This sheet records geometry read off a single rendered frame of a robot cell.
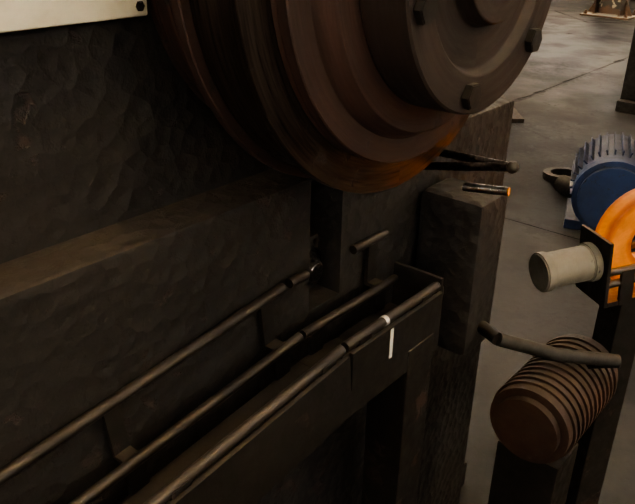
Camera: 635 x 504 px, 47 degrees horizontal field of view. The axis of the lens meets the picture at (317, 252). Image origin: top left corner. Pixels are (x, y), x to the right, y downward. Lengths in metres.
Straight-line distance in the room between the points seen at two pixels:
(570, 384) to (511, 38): 0.56
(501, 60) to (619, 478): 1.27
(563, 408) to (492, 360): 1.03
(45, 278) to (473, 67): 0.42
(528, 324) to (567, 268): 1.22
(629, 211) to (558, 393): 0.28
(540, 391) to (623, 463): 0.80
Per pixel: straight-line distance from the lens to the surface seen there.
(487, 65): 0.73
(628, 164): 2.85
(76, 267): 0.64
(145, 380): 0.72
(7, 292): 0.62
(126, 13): 0.66
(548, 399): 1.09
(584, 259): 1.13
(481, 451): 1.80
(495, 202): 1.00
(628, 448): 1.93
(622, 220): 1.14
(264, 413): 0.73
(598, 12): 9.73
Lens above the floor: 1.15
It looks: 26 degrees down
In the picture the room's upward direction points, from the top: 1 degrees clockwise
